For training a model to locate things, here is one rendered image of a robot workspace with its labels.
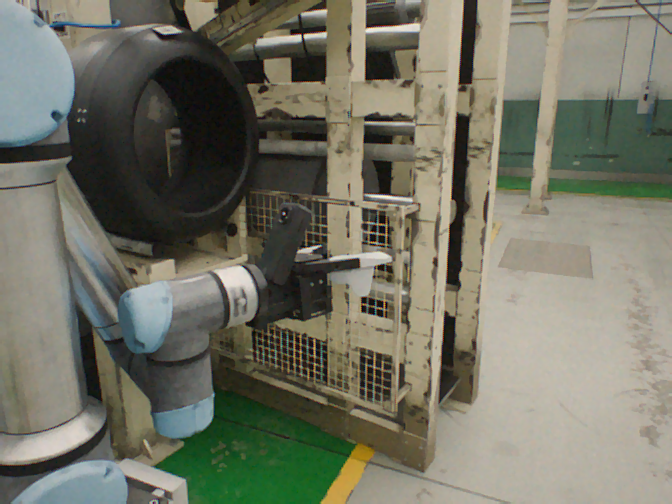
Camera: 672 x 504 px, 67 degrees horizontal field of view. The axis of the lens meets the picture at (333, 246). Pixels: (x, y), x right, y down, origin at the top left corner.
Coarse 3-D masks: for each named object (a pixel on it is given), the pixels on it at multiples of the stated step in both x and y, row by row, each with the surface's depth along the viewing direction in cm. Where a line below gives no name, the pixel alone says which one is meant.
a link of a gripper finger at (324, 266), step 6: (348, 258) 69; (354, 258) 69; (312, 264) 68; (318, 264) 68; (324, 264) 67; (330, 264) 68; (336, 264) 68; (342, 264) 68; (348, 264) 69; (354, 264) 69; (318, 270) 68; (324, 270) 68; (330, 270) 68; (336, 270) 68
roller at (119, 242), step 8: (112, 232) 148; (112, 240) 146; (120, 240) 144; (128, 240) 142; (136, 240) 141; (144, 240) 140; (152, 240) 139; (120, 248) 145; (128, 248) 142; (136, 248) 140; (144, 248) 138; (152, 248) 136; (160, 248) 138; (152, 256) 138; (160, 256) 138
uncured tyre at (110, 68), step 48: (96, 48) 125; (144, 48) 124; (192, 48) 134; (96, 96) 118; (192, 96) 170; (240, 96) 151; (96, 144) 119; (192, 144) 175; (240, 144) 169; (96, 192) 125; (144, 192) 128; (192, 192) 174; (240, 192) 157
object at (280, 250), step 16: (288, 208) 68; (304, 208) 68; (288, 224) 67; (304, 224) 68; (272, 240) 68; (288, 240) 66; (272, 256) 67; (288, 256) 67; (272, 272) 66; (288, 272) 67
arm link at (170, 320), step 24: (144, 288) 57; (168, 288) 57; (192, 288) 59; (216, 288) 60; (120, 312) 58; (144, 312) 55; (168, 312) 56; (192, 312) 58; (216, 312) 60; (144, 336) 54; (168, 336) 56; (192, 336) 58; (168, 360) 58
